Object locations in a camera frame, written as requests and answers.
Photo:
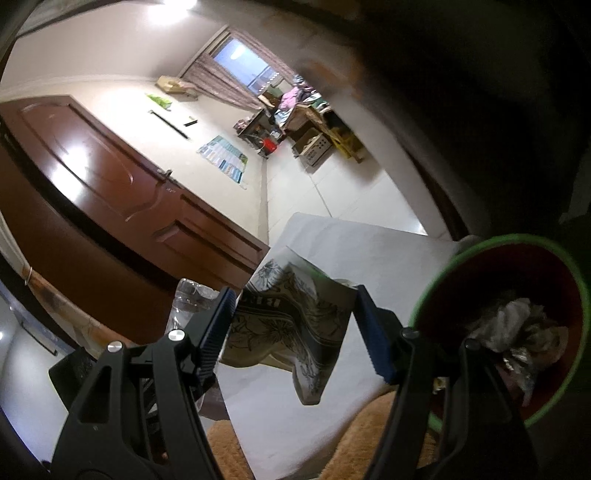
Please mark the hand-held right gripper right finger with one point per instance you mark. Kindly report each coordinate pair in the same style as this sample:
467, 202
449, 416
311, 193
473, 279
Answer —
376, 341

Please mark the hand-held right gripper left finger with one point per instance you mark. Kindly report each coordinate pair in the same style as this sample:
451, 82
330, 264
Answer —
214, 332

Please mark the clear plastic bottle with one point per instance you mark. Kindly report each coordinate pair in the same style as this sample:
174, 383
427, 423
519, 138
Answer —
189, 300

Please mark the green plastic bin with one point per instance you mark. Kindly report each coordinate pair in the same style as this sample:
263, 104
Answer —
485, 277

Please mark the newspaper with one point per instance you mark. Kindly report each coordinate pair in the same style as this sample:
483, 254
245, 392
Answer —
512, 323

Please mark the white table cover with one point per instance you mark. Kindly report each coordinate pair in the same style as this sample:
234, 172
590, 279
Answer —
369, 249

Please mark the red bucket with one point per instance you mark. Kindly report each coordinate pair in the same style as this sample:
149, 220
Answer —
269, 147

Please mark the cardboard box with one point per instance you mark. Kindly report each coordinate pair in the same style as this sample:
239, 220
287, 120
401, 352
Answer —
316, 150

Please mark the yellow plastic crate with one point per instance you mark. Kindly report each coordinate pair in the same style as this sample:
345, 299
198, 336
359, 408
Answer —
346, 143

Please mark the dark wooden desk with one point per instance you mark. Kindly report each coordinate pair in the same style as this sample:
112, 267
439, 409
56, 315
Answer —
251, 127

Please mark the brown wooden door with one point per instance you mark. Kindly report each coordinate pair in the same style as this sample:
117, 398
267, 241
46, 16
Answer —
92, 152

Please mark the bed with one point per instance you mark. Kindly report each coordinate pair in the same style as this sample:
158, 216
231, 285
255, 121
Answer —
318, 104

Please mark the purple blanket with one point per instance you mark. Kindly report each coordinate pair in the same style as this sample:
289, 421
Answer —
291, 97

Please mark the pink window curtain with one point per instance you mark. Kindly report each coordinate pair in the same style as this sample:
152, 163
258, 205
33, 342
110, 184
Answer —
272, 60
217, 81

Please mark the window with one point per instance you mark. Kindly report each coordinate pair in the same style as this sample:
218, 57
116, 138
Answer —
240, 60

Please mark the wall poster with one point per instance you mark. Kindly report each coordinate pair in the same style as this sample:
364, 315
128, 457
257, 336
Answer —
224, 157

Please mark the black wall hanging strip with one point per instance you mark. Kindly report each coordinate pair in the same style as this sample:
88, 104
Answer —
168, 123

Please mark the green wall sticker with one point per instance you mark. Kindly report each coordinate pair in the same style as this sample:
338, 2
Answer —
159, 101

